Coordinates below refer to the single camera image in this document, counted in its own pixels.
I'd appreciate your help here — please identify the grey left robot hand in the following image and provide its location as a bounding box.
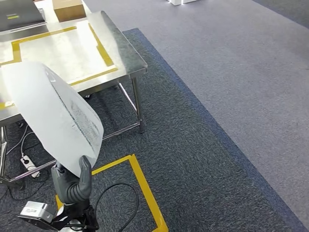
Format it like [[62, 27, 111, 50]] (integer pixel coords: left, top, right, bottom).
[[50, 155, 93, 206]]

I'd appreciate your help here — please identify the white curved plastic part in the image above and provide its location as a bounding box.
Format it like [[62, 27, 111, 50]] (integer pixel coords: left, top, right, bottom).
[[0, 61, 105, 178]]

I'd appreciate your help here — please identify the stainless steel workbench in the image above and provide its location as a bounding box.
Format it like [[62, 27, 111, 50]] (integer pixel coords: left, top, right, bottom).
[[0, 10, 148, 189]]

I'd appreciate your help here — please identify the white power strip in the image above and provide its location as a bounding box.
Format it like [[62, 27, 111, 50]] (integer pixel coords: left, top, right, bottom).
[[20, 155, 41, 179]]

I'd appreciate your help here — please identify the yellow floor tape square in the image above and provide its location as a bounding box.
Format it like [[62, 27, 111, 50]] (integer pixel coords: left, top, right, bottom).
[[55, 153, 170, 232]]

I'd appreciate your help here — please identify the yellow tape double rectangle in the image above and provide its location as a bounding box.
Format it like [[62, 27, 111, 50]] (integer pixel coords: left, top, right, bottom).
[[0, 23, 119, 111]]

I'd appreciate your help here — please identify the brown cardboard box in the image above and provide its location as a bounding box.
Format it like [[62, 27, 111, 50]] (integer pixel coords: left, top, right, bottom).
[[51, 0, 87, 23]]

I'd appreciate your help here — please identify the grey laptop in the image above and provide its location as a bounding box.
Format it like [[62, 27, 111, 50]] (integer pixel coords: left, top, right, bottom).
[[0, 0, 47, 35]]

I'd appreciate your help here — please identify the white display plinth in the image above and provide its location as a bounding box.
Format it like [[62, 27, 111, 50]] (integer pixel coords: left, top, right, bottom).
[[166, 0, 201, 7]]

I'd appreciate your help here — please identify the black camera bracket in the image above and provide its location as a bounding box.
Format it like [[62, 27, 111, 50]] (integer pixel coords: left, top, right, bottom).
[[52, 202, 99, 232]]

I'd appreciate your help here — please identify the black floor cable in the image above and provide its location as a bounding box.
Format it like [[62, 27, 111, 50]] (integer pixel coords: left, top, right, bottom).
[[0, 166, 51, 201]]

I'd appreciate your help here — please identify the white power cable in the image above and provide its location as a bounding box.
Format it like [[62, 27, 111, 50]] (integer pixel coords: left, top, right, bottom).
[[5, 124, 35, 161]]

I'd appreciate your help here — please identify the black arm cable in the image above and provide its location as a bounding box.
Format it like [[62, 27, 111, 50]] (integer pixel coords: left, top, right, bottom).
[[95, 183, 139, 232]]

